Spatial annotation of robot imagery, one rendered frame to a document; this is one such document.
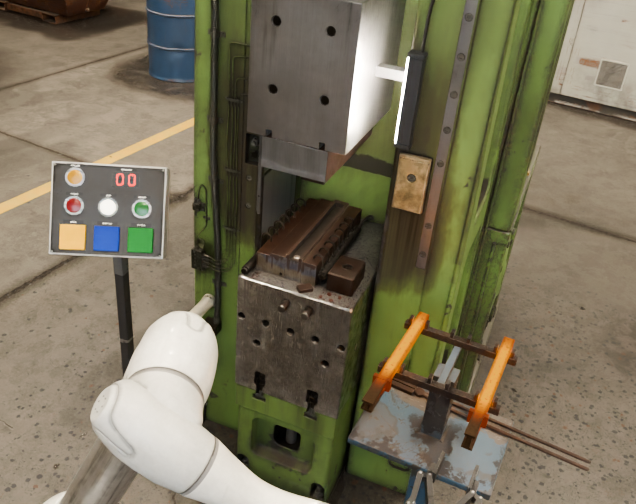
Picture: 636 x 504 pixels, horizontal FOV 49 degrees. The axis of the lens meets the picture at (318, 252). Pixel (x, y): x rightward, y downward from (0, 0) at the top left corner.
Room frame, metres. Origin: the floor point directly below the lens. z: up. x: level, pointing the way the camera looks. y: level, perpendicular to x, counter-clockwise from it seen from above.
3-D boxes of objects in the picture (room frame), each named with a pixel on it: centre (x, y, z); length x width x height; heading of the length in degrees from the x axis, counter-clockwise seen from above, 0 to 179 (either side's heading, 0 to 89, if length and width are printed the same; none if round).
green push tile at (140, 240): (1.78, 0.54, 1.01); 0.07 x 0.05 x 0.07; 96
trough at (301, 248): (1.98, 0.00, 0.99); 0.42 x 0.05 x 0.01; 161
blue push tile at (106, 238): (1.77, 0.64, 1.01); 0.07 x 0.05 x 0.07; 96
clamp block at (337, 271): (1.79, -0.09, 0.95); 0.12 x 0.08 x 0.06; 161
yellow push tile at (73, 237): (1.76, 0.74, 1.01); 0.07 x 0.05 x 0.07; 96
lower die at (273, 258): (1.99, 0.03, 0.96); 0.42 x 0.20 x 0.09; 161
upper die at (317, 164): (1.99, 0.03, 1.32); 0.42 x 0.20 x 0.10; 161
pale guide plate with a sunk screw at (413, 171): (1.81, -0.25, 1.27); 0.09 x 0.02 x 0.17; 71
